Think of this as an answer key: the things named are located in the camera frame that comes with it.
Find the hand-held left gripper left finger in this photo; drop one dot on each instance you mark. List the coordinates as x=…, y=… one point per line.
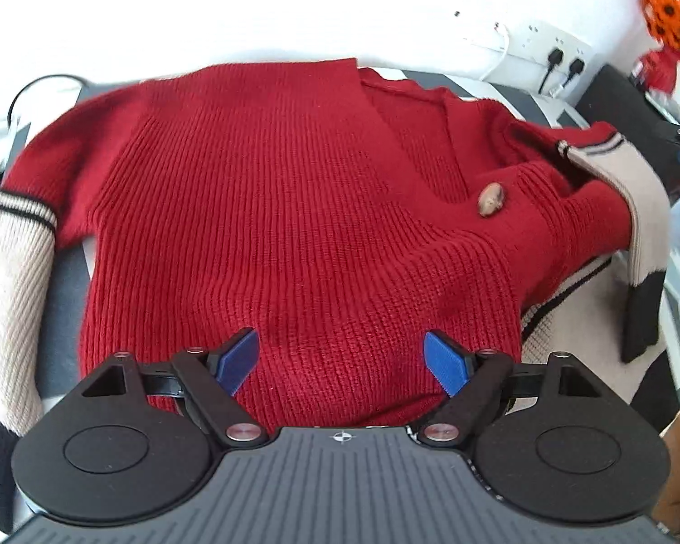
x=239, y=360

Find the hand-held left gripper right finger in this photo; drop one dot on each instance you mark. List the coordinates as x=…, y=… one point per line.
x=445, y=360

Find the red and beige knit sweater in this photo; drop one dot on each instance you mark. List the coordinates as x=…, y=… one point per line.
x=272, y=204

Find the red vase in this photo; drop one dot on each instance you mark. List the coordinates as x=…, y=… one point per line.
x=660, y=71

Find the black box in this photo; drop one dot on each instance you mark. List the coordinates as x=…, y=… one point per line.
x=615, y=93

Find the black plug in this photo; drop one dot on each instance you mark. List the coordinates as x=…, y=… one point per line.
x=554, y=59
x=576, y=69

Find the grey white geometric table cover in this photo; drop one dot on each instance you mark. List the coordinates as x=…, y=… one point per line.
x=68, y=294

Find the white wall socket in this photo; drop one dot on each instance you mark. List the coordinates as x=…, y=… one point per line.
x=549, y=39

